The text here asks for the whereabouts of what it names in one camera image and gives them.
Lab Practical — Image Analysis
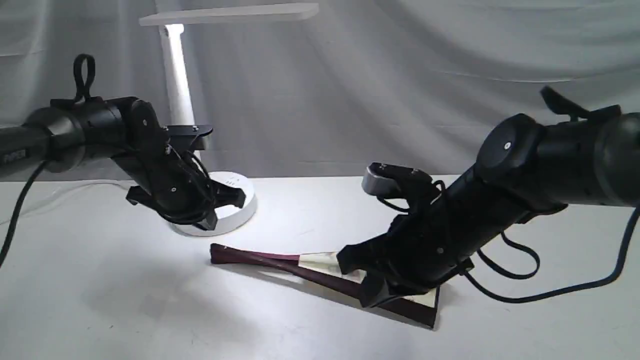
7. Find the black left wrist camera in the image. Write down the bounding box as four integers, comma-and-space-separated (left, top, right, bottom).
163, 125, 214, 152

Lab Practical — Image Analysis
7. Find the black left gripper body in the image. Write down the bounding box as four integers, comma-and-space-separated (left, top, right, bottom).
112, 150, 246, 231

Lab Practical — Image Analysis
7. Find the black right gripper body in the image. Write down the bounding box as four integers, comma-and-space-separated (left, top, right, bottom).
337, 170, 527, 297

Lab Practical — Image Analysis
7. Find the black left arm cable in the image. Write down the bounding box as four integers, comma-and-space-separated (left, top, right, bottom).
0, 54, 216, 271

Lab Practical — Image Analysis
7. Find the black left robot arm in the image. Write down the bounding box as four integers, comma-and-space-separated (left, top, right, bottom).
0, 96, 246, 231

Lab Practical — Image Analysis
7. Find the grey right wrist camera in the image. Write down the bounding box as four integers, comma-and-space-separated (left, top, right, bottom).
361, 162, 441, 207

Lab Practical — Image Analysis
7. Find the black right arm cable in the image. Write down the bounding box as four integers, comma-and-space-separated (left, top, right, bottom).
375, 190, 640, 305

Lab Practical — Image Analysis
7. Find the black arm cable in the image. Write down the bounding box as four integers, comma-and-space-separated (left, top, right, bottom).
375, 190, 640, 305
0, 54, 216, 271

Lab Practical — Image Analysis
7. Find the painted folding paper fan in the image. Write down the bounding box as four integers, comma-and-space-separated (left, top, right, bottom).
209, 243, 441, 330

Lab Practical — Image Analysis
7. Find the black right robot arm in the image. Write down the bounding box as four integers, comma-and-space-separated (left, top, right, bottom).
337, 105, 639, 308

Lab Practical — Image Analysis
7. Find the grey backdrop cloth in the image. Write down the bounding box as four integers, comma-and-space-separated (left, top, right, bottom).
0, 0, 640, 177

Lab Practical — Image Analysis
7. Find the white desk lamp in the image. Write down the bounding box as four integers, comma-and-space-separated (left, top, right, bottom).
138, 2, 319, 237

